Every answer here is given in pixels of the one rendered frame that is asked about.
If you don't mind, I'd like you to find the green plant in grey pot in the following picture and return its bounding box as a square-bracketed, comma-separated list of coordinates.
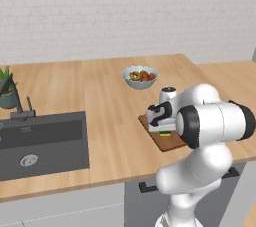
[0, 66, 20, 111]

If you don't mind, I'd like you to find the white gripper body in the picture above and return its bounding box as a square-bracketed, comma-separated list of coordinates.
[148, 120, 177, 134]

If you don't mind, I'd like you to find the white shaker with black top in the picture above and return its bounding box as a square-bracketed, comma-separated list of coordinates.
[158, 86, 178, 106]

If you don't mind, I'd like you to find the dark grey sink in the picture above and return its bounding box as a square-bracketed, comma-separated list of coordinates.
[0, 110, 91, 182]

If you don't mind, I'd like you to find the dark grey tap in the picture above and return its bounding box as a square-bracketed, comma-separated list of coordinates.
[0, 78, 37, 122]

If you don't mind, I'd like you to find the black dishwasher handle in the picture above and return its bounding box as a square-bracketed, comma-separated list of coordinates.
[138, 166, 240, 194]

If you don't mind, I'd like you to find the brown wooden cutting board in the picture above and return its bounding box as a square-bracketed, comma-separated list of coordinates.
[137, 113, 188, 153]

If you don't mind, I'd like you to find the pale blue bowl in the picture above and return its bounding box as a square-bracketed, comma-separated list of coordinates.
[122, 66, 160, 91]

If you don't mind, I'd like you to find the grey dishwasher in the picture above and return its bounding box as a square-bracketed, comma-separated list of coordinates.
[124, 161, 248, 227]

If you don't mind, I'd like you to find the pale grey drawer front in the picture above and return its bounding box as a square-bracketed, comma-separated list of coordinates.
[0, 182, 126, 225]

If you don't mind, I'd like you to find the orange and red fruit pile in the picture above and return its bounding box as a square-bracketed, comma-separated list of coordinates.
[129, 70, 157, 83]

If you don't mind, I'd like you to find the pale grey cupboard door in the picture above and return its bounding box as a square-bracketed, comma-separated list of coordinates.
[0, 202, 126, 227]

